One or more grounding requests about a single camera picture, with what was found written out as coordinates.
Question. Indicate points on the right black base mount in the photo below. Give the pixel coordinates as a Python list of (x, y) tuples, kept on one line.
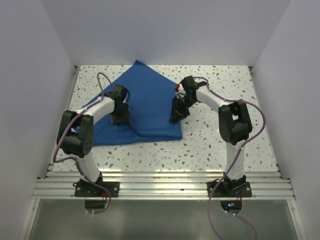
[(230, 188)]

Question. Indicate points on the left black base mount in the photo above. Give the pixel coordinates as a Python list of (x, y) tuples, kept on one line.
[(88, 190)]

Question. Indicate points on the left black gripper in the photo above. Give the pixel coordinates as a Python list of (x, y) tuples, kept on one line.
[(125, 117)]

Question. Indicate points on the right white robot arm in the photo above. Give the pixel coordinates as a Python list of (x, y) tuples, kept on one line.
[(234, 125)]

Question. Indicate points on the blue surgical drape cloth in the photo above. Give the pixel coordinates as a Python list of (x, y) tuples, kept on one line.
[(150, 106)]

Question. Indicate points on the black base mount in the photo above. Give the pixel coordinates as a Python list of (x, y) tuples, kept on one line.
[(230, 188), (88, 190)]

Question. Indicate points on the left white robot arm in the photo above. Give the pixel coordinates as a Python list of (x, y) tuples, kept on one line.
[(75, 137)]

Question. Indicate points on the aluminium frame rail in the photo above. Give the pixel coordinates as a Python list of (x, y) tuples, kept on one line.
[(163, 185)]

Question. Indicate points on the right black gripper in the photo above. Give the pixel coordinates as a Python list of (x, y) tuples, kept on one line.
[(177, 113)]

